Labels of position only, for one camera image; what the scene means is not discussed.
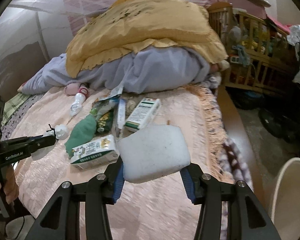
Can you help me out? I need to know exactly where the white tissue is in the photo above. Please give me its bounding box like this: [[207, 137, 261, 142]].
[[55, 124, 69, 140]]

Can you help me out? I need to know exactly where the white green milk carton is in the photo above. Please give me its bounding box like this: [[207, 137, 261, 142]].
[[70, 135, 119, 169]]

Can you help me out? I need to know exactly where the white foam block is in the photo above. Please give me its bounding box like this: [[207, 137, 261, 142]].
[[117, 125, 191, 184]]

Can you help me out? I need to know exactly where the white green snack wrapper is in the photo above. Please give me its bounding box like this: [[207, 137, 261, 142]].
[[90, 85, 123, 121]]

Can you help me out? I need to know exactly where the long white blue box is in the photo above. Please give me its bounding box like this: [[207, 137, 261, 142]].
[[116, 99, 126, 130]]

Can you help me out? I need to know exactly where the cream plastic trash bin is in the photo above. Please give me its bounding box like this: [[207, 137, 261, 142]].
[[265, 158, 300, 239]]

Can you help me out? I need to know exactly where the person's left hand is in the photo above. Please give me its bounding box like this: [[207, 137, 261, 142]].
[[0, 165, 19, 204]]

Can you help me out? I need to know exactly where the green cloth sock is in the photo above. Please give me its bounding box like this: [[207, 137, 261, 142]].
[[64, 114, 97, 159]]

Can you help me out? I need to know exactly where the small white pink bottle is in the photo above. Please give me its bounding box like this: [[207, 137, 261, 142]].
[[70, 86, 89, 117]]

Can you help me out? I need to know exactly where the brown white striped blanket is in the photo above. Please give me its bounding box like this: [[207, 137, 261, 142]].
[[219, 137, 254, 240]]

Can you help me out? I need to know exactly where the dark green snack packet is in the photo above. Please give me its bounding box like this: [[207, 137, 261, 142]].
[[96, 110, 114, 133]]

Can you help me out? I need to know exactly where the pink baby sock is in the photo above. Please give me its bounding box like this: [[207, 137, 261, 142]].
[[64, 83, 81, 96]]

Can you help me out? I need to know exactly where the green white medicine box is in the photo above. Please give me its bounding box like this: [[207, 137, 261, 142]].
[[125, 98, 161, 132]]

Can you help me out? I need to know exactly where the lavender grey blanket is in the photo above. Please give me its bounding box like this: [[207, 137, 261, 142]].
[[20, 46, 210, 95]]

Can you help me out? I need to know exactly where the wooden baby crib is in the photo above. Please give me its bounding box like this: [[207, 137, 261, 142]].
[[207, 2, 300, 94]]

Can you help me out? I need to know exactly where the yellow blanket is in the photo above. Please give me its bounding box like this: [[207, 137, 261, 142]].
[[66, 0, 228, 77]]

